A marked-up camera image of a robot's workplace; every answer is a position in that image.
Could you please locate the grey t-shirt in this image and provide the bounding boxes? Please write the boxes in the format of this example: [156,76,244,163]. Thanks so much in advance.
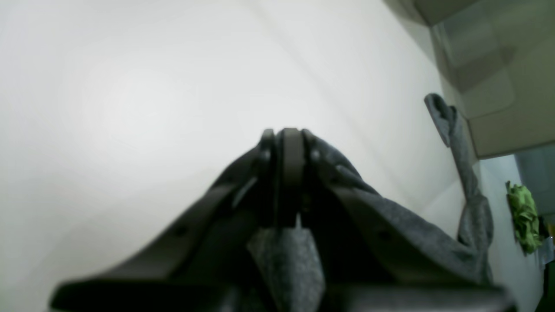
[248,94,493,312]

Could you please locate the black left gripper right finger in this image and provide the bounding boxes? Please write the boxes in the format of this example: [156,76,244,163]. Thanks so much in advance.
[282,129,516,312]

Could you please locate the green cloth on floor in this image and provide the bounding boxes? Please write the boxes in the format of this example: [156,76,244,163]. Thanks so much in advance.
[505,180,543,254]

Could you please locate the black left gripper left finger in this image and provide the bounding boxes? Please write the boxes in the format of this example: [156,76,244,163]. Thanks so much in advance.
[50,130,277,312]

